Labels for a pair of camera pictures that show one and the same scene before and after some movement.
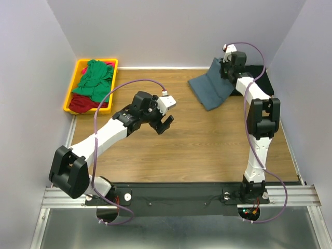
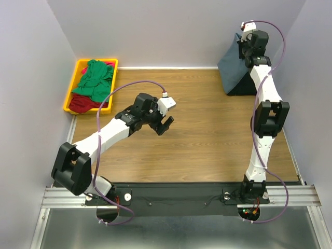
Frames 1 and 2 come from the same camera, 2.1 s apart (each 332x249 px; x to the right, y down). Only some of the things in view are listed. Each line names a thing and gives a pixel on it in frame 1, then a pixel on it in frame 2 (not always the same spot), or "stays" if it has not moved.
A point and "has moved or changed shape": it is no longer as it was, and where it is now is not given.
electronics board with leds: [252, 213] stays
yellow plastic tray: [80, 65] stays
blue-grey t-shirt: [211, 89] has moved or changed shape
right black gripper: [223, 74] -> [241, 44]
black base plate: [165, 199] stays
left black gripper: [160, 128] stays
